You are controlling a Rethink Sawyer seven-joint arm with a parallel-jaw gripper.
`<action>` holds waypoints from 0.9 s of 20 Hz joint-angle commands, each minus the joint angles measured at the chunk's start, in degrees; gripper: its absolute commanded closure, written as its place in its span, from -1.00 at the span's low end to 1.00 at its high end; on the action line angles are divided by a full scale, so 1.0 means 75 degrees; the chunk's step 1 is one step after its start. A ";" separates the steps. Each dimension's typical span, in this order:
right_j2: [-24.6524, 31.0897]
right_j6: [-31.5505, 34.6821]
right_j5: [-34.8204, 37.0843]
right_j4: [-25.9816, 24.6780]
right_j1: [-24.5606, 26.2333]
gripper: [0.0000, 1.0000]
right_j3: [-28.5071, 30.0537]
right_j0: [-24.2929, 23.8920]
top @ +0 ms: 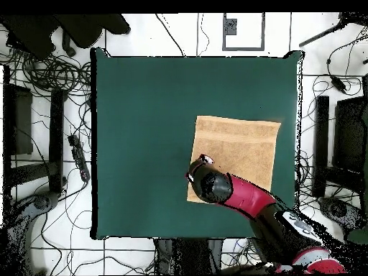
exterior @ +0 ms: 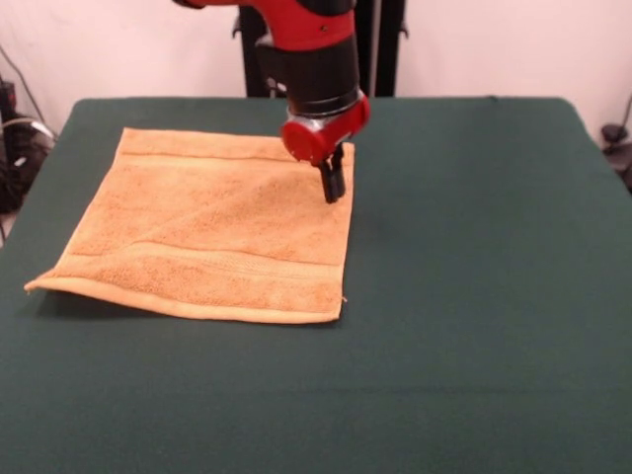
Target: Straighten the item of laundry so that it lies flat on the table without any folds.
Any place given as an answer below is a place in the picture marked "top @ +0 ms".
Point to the black stand frame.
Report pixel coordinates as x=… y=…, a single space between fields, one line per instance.
x=321 y=143
x=56 y=138

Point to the black flat box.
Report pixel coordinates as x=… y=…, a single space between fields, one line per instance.
x=21 y=120
x=349 y=135

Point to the black office chair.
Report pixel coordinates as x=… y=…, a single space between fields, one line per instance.
x=80 y=28

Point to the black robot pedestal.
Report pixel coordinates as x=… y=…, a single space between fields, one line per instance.
x=189 y=256

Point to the black tripod leg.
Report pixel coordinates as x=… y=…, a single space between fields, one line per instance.
x=319 y=36

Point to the small grey box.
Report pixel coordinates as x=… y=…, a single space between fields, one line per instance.
x=230 y=26

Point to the dark green table cloth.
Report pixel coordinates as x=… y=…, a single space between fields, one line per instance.
x=143 y=143

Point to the black power adapter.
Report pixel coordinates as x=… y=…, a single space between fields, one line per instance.
x=338 y=84

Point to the tan terry towel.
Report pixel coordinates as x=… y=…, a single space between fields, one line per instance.
x=238 y=143

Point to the grey stand foot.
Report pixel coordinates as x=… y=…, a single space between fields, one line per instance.
x=342 y=211
x=43 y=201

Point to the grey square frame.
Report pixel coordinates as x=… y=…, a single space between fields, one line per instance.
x=243 y=49

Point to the black power strip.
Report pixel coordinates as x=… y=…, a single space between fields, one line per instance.
x=79 y=158

